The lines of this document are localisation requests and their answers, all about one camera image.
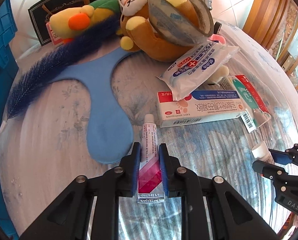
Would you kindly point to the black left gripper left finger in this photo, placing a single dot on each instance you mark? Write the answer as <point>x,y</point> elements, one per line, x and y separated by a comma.
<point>89,204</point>

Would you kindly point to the green yellow duck plush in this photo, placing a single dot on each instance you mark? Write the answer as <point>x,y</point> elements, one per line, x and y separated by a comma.
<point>71,22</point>

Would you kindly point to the light blue cloth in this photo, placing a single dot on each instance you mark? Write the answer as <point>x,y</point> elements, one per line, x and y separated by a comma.
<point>110,133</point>

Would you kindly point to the pink small medicine box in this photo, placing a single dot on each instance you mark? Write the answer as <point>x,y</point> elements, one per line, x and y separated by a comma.
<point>56,40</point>

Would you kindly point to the dark blue feather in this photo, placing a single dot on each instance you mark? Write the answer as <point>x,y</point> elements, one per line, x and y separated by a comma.
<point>32,83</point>

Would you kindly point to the white alcohol wipes pack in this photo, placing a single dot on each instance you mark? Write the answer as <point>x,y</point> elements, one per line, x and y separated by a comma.
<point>193,68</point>

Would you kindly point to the brown monkey plush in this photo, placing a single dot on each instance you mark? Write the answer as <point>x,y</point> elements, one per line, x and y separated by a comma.
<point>138,33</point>

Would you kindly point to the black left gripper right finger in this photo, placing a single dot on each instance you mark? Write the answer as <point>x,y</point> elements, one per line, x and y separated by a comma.
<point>210,208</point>

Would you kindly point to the black gift box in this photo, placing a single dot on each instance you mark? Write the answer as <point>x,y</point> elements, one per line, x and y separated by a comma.
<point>41,12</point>

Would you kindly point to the small white tube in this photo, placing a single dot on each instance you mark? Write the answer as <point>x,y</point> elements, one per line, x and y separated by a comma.
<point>261,152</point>

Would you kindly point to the pink white ointment tube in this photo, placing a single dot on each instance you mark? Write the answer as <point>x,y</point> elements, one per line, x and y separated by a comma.
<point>150,185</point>

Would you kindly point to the blue white foot cream box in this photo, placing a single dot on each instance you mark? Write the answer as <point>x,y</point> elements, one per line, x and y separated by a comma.
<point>199,107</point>

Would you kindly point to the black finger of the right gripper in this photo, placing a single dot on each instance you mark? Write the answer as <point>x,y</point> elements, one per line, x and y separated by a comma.
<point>276,174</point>
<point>289,156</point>

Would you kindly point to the green red medicine box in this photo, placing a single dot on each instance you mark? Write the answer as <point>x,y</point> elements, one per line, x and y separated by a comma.
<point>256,113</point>

